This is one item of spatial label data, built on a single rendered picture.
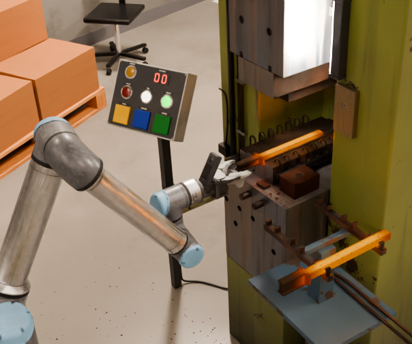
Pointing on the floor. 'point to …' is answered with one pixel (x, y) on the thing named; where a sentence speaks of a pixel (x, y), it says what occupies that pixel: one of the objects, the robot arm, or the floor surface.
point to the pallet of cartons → (25, 83)
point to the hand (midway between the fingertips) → (241, 165)
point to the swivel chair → (113, 16)
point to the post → (166, 188)
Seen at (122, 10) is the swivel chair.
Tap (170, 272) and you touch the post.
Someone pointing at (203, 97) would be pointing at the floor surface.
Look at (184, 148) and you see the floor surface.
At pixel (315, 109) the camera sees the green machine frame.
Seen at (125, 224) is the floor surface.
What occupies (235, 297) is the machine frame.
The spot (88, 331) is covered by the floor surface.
